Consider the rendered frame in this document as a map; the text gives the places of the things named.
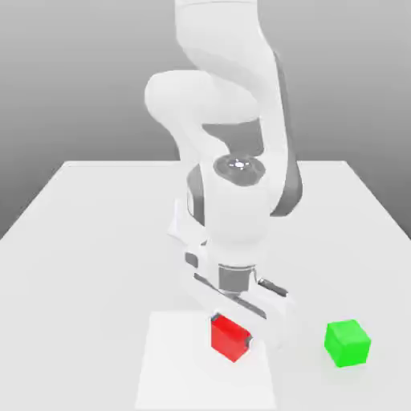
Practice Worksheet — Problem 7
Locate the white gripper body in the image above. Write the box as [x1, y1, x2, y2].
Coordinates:
[191, 271, 297, 352]

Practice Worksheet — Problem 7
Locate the small red cube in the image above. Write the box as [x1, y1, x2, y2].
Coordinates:
[210, 314, 252, 364]

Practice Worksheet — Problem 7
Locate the small green cube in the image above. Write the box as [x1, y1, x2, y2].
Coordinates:
[323, 319, 372, 369]

